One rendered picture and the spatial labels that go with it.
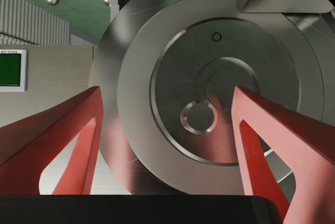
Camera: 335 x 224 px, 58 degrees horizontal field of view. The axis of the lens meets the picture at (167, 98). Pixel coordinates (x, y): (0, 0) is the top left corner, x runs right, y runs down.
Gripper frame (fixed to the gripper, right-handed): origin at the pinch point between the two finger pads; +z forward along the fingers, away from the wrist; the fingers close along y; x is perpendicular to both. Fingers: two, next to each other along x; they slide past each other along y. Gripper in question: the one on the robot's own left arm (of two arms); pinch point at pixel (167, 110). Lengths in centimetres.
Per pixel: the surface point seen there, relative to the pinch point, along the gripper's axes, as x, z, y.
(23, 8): 102, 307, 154
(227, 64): 0.0, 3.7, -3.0
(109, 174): 31.3, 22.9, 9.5
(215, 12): -1.7, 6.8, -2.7
